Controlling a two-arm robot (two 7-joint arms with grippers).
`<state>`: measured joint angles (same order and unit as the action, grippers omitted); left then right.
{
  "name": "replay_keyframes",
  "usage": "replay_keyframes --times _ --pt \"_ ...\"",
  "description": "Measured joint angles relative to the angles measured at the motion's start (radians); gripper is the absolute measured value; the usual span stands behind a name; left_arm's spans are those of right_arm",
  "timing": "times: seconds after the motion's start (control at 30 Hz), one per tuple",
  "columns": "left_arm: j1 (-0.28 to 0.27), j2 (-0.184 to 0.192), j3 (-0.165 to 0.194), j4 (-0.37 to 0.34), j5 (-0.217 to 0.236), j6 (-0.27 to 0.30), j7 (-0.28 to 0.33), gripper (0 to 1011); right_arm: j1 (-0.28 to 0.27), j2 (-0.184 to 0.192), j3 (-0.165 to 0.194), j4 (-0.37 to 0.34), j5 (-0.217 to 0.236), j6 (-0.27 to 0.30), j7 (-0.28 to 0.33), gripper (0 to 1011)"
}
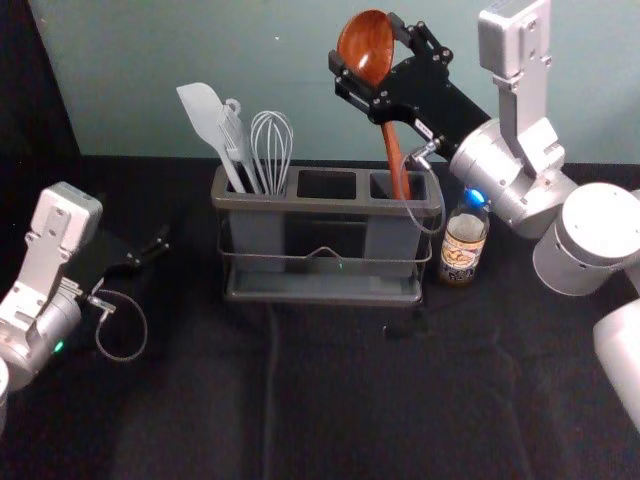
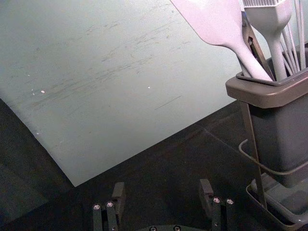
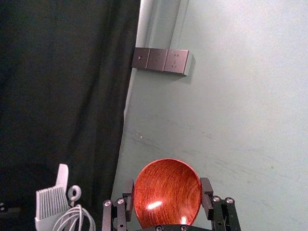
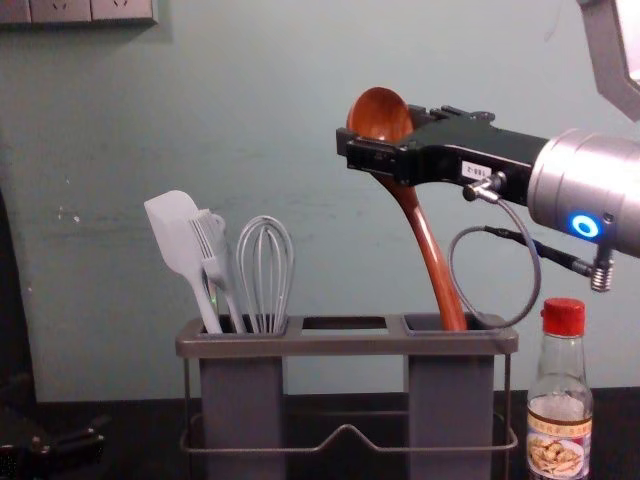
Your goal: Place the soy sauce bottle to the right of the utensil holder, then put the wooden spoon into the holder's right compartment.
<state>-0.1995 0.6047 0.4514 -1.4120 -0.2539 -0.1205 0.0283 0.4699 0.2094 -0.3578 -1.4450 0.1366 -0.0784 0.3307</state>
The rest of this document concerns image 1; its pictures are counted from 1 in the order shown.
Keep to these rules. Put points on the brown wooden ladle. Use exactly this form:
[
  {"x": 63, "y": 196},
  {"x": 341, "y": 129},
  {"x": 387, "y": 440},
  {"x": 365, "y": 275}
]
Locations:
[{"x": 365, "y": 45}]

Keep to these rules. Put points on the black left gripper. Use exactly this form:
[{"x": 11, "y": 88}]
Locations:
[{"x": 107, "y": 257}]

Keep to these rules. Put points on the glass bottle with blue cap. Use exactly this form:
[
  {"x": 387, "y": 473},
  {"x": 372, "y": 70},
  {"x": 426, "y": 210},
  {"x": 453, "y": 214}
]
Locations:
[{"x": 462, "y": 250}]

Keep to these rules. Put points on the black table cloth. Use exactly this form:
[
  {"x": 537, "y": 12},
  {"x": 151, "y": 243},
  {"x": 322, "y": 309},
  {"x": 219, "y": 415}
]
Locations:
[{"x": 350, "y": 400}]

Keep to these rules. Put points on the black curtain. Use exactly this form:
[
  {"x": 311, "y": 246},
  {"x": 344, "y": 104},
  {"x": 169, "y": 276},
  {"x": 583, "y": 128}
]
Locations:
[{"x": 30, "y": 75}]

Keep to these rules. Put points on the grey silicone spatula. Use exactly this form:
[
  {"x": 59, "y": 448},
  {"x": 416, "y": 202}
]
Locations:
[{"x": 200, "y": 110}]

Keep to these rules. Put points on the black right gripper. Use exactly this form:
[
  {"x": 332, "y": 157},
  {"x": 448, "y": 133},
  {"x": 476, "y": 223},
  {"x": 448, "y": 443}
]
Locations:
[{"x": 430, "y": 102}]

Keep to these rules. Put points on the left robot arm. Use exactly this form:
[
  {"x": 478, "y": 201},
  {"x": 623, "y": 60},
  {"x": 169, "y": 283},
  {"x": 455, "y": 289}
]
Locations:
[{"x": 45, "y": 320}]

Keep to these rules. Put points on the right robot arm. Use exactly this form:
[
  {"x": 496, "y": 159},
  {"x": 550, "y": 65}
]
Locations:
[{"x": 500, "y": 165}]

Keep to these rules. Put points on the grey drip tray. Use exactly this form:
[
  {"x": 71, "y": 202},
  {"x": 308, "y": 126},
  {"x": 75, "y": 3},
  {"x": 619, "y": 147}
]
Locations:
[{"x": 320, "y": 290}]

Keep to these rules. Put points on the grey three-slot utensil holder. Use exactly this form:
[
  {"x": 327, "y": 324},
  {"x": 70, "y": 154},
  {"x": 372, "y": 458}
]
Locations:
[{"x": 320, "y": 220}]

